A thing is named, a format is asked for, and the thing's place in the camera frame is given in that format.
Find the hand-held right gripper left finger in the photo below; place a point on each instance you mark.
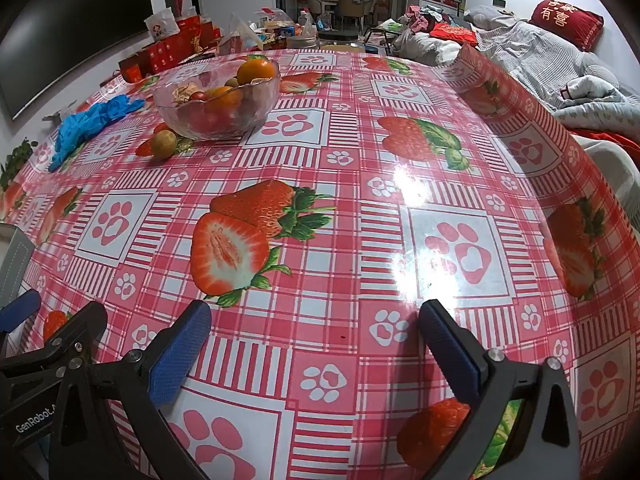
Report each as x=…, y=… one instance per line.
x=180, y=355

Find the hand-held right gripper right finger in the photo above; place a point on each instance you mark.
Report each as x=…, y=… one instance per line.
x=447, y=350

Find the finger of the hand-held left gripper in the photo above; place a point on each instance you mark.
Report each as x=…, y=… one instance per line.
x=20, y=310
x=60, y=345

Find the white tray grey rim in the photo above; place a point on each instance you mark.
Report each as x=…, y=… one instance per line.
x=15, y=265

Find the clear glass bowl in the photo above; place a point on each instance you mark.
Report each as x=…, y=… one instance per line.
x=250, y=110

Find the red cherry tomato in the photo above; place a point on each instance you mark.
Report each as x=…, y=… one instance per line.
x=200, y=94

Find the green potted plant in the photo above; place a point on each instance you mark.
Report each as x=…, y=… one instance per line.
x=17, y=157

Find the strawberry print tablecloth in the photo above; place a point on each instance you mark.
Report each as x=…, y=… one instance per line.
x=350, y=185

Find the pile of blue gloves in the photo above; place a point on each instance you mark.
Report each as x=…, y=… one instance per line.
x=85, y=125

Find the black television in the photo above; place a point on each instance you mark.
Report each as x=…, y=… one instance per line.
x=75, y=20

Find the stack of red gift boxes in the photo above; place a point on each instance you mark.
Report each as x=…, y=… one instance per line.
x=170, y=50

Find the grey striped blanket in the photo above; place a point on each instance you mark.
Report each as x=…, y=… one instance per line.
x=540, y=55

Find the red cloth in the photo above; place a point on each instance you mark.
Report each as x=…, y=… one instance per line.
x=452, y=32

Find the glass jar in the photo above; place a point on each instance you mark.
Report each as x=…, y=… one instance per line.
x=340, y=39

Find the red embroidered pillow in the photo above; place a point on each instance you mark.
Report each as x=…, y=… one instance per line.
x=567, y=22

